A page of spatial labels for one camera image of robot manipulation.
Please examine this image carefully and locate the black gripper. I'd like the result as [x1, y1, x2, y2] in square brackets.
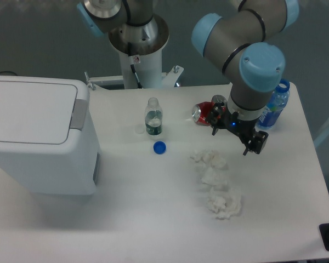
[206, 103, 269, 156]

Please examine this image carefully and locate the white push-button trash can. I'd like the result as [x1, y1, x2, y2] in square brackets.
[0, 76, 100, 195]

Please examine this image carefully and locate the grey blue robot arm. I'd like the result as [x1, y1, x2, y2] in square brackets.
[77, 1, 299, 153]

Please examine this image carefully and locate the crushed red soda can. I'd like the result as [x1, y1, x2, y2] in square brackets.
[192, 94, 227, 126]

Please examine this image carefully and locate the crumpled white tissue upper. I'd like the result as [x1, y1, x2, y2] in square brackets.
[190, 150, 227, 170]

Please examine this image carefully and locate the crumpled white tissue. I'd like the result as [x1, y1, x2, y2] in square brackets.
[201, 168, 229, 191]
[190, 150, 227, 170]
[206, 187, 242, 220]

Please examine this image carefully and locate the crumpled white tissue middle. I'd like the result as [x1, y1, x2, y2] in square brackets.
[201, 168, 229, 191]

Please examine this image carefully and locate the blue plastic drink bottle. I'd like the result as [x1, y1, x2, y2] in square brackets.
[257, 79, 290, 130]

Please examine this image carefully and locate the crumpled white tissue lower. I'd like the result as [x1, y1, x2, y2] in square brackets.
[206, 187, 242, 220]

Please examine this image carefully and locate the blue bottle cap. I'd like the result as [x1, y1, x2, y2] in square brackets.
[153, 141, 167, 155]

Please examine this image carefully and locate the clear green-label plastic bottle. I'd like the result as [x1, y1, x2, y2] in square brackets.
[145, 97, 163, 136]

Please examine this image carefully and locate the black cable on pedestal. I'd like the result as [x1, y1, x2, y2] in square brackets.
[127, 42, 143, 89]

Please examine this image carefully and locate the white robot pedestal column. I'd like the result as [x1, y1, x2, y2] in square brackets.
[109, 14, 169, 89]

